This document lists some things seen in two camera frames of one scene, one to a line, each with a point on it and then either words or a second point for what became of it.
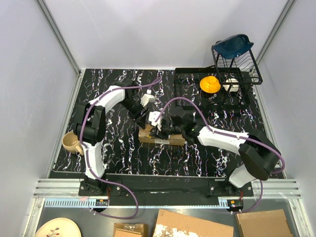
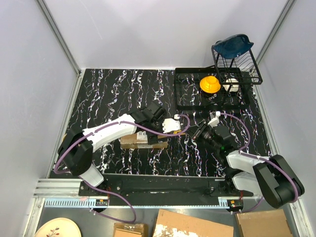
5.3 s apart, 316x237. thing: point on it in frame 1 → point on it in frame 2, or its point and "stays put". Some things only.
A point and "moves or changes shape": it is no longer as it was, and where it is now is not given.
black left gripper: [137, 117] → [152, 137]
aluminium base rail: [55, 193] stays put
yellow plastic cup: [210, 84] stays put
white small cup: [234, 88] stays put
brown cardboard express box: [143, 132] moves or changes shape
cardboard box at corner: [263, 223] stays put
